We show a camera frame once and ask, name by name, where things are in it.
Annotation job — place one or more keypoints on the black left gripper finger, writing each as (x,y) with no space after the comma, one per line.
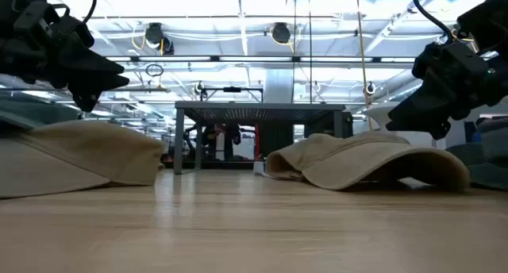
(87,66)
(95,92)

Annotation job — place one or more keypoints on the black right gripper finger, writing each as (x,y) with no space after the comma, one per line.
(432,127)
(424,104)

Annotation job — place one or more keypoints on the tan baseball cap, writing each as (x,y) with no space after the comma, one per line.
(79,154)
(337,162)

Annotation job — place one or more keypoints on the dark green baseball cap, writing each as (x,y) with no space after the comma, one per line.
(488,162)
(31,110)

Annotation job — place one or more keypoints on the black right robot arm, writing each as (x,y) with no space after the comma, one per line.
(488,23)

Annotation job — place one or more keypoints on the white mushroom table lamp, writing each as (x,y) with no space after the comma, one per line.
(381,114)

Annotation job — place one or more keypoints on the small round ceiling fixture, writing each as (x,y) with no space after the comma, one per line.
(370,88)
(198,88)

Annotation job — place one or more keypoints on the black ceiling spotlight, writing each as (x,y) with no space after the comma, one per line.
(154,33)
(281,33)

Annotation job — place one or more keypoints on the black box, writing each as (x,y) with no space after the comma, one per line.
(325,126)

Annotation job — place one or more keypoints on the black bar stand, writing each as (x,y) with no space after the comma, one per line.
(232,89)

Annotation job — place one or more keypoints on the person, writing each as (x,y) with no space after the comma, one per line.
(230,136)

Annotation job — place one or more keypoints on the dark cabinet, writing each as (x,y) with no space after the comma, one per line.
(275,140)

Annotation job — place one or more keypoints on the grey perforated metal shelf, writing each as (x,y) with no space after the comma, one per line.
(258,105)

